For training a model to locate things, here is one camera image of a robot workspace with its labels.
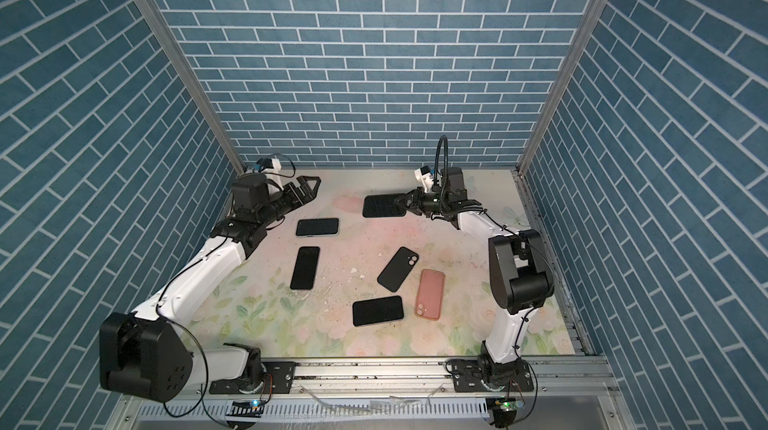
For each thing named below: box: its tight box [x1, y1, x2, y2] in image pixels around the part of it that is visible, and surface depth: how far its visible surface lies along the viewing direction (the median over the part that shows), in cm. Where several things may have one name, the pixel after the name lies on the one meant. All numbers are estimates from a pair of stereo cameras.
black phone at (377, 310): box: [352, 295, 404, 327], surface depth 86 cm
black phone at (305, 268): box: [290, 246, 321, 290], surface depth 95 cm
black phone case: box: [377, 246, 419, 293], surface depth 95 cm
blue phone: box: [295, 218, 340, 238], surface depth 104 cm
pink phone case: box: [415, 269, 446, 321], surface depth 91 cm
